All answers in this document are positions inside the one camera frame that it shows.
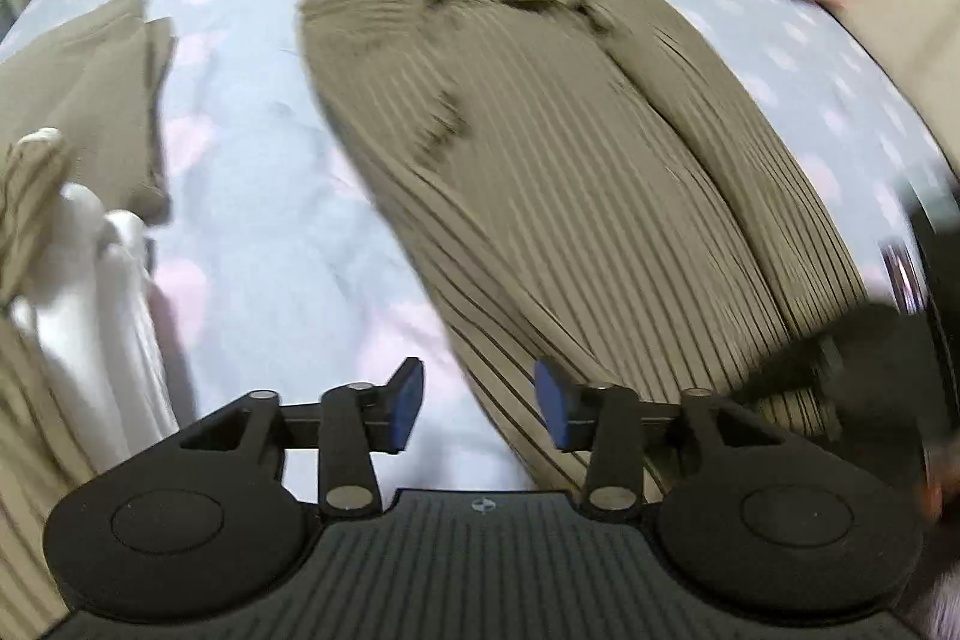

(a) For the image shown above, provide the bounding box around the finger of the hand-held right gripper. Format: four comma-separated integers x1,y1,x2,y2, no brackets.
739,329,845,402

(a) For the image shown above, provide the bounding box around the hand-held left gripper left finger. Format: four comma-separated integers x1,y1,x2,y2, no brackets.
178,355,426,515

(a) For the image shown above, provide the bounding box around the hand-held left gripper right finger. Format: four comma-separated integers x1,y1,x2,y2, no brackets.
532,358,785,517

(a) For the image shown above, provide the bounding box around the olive striped shirt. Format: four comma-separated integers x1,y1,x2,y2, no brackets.
296,0,893,506

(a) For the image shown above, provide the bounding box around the white folded cloth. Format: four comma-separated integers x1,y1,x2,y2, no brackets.
4,128,181,461

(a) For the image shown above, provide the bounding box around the striped folded cloth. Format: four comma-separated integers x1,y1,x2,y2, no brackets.
0,137,98,618

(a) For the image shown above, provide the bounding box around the tan folded cloth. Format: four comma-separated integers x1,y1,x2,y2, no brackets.
0,0,179,226

